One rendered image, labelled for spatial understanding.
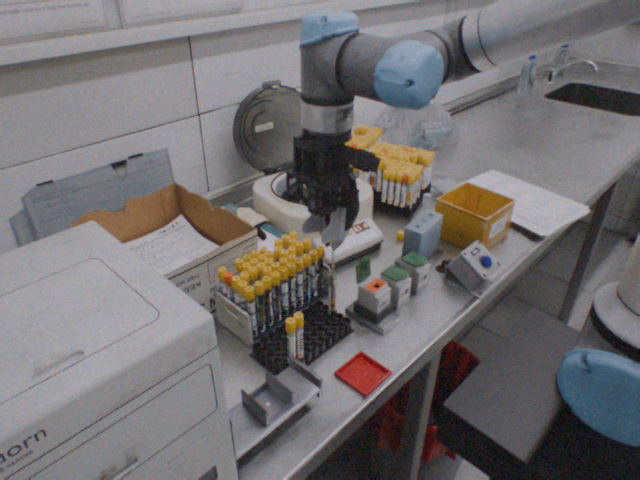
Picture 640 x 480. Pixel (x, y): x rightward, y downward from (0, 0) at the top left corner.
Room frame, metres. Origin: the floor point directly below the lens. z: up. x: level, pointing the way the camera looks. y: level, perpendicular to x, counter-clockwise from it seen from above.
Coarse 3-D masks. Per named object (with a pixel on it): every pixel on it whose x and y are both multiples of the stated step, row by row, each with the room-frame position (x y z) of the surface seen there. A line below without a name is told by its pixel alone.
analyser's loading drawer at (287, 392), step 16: (288, 368) 0.54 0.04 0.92; (304, 368) 0.52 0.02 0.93; (272, 384) 0.49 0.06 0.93; (288, 384) 0.51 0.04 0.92; (304, 384) 0.51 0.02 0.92; (320, 384) 0.50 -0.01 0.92; (256, 400) 0.48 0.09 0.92; (272, 400) 0.48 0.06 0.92; (288, 400) 0.47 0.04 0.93; (304, 400) 0.48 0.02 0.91; (240, 416) 0.45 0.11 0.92; (256, 416) 0.45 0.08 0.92; (272, 416) 0.44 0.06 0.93; (288, 416) 0.46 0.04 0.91; (240, 432) 0.43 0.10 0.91; (256, 432) 0.43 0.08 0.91; (240, 448) 0.40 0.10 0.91
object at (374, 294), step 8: (368, 280) 0.72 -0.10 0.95; (376, 280) 0.72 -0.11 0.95; (360, 288) 0.70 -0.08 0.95; (368, 288) 0.70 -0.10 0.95; (376, 288) 0.70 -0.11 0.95; (384, 288) 0.70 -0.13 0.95; (360, 296) 0.70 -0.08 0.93; (368, 296) 0.69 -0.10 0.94; (376, 296) 0.68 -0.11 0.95; (384, 296) 0.69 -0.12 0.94; (360, 304) 0.70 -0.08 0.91; (368, 304) 0.69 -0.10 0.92; (376, 304) 0.68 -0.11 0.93; (384, 304) 0.69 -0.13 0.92; (376, 312) 0.68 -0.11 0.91
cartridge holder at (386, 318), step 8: (352, 304) 0.73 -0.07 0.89; (392, 304) 0.70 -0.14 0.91; (352, 312) 0.71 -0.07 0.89; (360, 312) 0.70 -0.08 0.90; (368, 312) 0.68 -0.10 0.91; (384, 312) 0.69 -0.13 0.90; (392, 312) 0.70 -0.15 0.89; (360, 320) 0.69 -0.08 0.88; (368, 320) 0.68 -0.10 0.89; (376, 320) 0.67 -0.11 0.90; (384, 320) 0.68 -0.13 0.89; (392, 320) 0.68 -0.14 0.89; (376, 328) 0.67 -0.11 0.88; (384, 328) 0.66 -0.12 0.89
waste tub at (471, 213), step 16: (448, 192) 1.03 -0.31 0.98; (464, 192) 1.08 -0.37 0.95; (480, 192) 1.06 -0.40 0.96; (496, 192) 1.03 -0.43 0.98; (448, 208) 0.97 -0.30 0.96; (464, 208) 1.08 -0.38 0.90; (480, 208) 1.05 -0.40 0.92; (496, 208) 1.02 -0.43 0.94; (512, 208) 0.99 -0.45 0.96; (448, 224) 0.97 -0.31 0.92; (464, 224) 0.94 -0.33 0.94; (480, 224) 0.91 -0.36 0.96; (496, 224) 0.94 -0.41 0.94; (448, 240) 0.96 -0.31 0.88; (464, 240) 0.94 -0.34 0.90; (480, 240) 0.91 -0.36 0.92; (496, 240) 0.96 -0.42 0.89
